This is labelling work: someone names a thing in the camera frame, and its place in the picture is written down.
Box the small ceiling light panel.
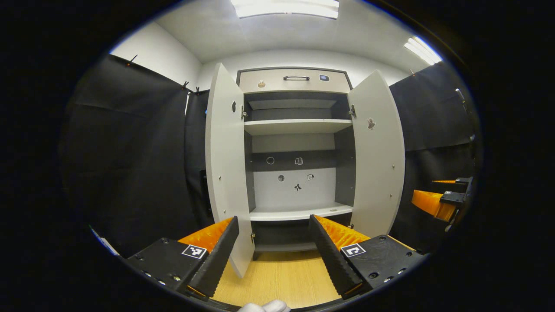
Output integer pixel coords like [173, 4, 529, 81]
[403, 36, 444, 66]

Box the colourful printed board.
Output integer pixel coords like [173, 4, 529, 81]
[89, 225, 121, 257]

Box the beige double-door shoe cabinet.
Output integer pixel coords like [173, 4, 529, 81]
[205, 63, 406, 279]

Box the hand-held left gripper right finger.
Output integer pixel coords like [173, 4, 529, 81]
[308, 214, 428, 300]

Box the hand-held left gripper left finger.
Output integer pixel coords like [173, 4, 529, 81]
[126, 215, 240, 299]

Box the large ceiling light panel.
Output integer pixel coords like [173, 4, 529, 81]
[230, 0, 340, 20]

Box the beige cabinet door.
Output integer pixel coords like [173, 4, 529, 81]
[205, 63, 255, 279]
[347, 69, 406, 239]

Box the black backdrop cloth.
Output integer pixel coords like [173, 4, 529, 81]
[59, 54, 477, 258]

